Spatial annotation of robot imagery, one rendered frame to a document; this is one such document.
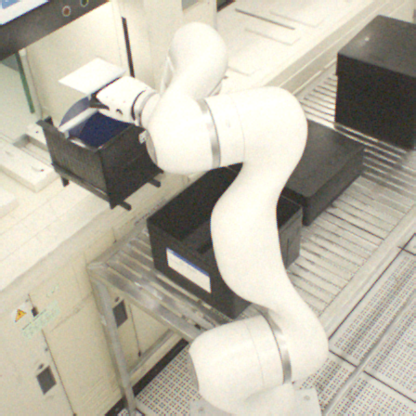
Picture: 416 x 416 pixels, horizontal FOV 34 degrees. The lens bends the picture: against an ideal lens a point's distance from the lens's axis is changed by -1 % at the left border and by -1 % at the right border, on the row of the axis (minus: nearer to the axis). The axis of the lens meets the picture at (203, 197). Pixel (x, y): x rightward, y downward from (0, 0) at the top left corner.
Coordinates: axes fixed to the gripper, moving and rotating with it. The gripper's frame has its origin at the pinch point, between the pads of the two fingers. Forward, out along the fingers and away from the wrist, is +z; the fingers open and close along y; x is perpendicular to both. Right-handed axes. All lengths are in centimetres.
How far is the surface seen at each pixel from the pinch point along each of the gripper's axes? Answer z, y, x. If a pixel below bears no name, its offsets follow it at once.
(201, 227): -16, 14, -47
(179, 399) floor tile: -11, 1, -124
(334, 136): -29, 58, -38
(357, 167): -38, 57, -44
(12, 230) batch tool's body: 15.5, -23.5, -37.6
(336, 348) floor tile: -42, 52, -124
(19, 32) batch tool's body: 1.8, -14.8, 19.2
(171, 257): -22.5, -4.6, -39.0
